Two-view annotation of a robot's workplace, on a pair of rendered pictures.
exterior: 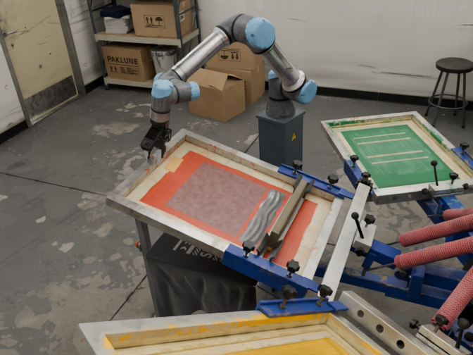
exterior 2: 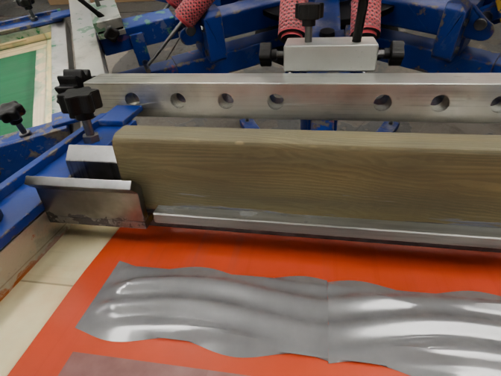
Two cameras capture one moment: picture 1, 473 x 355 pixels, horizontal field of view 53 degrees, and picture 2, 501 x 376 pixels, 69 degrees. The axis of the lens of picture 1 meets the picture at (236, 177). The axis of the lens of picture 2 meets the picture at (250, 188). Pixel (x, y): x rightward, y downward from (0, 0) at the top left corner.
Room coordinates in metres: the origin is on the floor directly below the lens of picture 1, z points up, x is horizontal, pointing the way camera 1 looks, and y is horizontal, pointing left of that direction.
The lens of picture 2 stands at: (1.55, 0.00, 1.36)
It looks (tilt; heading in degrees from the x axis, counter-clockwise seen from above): 47 degrees down; 259
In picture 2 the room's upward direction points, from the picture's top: 7 degrees counter-clockwise
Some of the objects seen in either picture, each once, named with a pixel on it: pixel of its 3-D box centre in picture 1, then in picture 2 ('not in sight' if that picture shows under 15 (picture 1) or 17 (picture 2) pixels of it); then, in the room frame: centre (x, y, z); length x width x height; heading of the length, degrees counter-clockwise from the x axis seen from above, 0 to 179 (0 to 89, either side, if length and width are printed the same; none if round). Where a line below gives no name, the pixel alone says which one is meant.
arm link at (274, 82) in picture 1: (281, 82); not in sight; (2.21, -0.25, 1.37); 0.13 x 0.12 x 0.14; 36
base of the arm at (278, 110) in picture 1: (280, 103); not in sight; (2.21, -0.25, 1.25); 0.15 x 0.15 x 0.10
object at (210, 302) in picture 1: (205, 305); not in sight; (1.38, 0.17, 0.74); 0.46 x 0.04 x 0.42; 65
